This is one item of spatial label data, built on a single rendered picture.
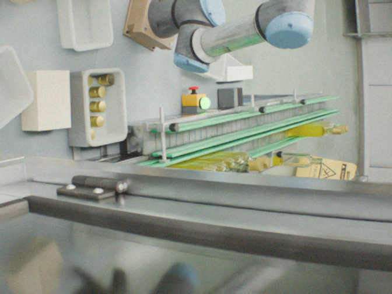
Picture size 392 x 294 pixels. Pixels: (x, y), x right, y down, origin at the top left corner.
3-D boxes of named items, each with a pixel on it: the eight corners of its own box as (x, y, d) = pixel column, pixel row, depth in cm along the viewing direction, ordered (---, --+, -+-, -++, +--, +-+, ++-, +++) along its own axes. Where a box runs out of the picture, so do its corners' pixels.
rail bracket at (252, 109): (233, 113, 204) (262, 114, 197) (232, 95, 203) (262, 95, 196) (237, 112, 208) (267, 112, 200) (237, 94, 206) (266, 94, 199)
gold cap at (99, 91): (87, 87, 150) (98, 86, 148) (95, 86, 153) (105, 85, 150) (88, 98, 150) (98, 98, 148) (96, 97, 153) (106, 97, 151)
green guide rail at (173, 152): (151, 156, 160) (172, 157, 155) (151, 153, 159) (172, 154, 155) (327, 109, 304) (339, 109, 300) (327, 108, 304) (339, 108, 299)
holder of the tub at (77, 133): (70, 164, 148) (88, 165, 144) (63, 72, 144) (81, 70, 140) (108, 154, 162) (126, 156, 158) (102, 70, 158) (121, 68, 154)
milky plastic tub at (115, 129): (69, 146, 147) (89, 147, 142) (64, 72, 143) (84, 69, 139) (108, 138, 161) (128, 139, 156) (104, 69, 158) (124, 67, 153)
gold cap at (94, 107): (88, 101, 150) (98, 101, 148) (95, 100, 153) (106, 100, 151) (88, 113, 151) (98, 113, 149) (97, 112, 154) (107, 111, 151)
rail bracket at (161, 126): (143, 162, 156) (176, 164, 149) (140, 108, 154) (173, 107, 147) (149, 160, 159) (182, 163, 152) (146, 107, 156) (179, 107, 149)
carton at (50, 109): (22, 130, 132) (38, 130, 128) (20, 72, 130) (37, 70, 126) (53, 126, 142) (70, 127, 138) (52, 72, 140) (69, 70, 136)
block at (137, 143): (125, 155, 160) (143, 156, 156) (123, 125, 158) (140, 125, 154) (133, 153, 162) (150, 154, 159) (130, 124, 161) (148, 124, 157)
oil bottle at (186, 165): (154, 181, 162) (211, 186, 150) (153, 163, 161) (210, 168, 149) (164, 177, 166) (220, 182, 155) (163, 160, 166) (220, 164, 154)
